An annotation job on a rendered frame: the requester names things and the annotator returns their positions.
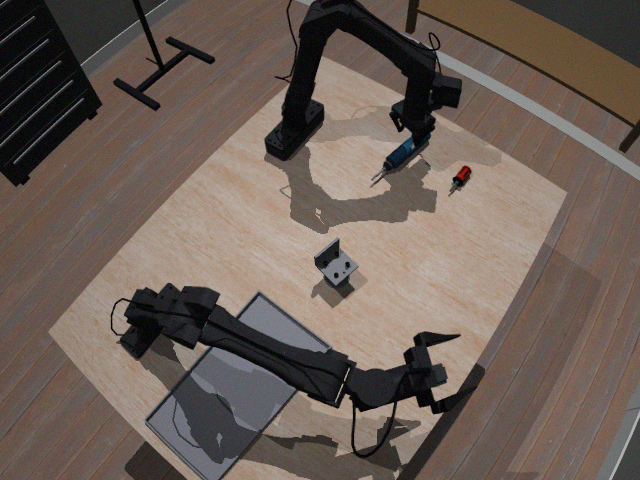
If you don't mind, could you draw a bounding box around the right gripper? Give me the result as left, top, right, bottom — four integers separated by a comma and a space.
385, 331, 477, 414

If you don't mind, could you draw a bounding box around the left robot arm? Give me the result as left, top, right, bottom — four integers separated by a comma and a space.
264, 0, 462, 152

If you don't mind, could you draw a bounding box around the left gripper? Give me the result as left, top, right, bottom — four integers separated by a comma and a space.
389, 93, 438, 147

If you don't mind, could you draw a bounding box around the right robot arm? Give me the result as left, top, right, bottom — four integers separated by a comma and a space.
120, 283, 395, 412

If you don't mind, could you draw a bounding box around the dark grey cylinder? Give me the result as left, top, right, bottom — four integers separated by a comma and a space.
324, 275, 350, 288

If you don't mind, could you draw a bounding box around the dark blue electric screwdriver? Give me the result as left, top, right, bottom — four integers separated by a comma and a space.
371, 134, 431, 180

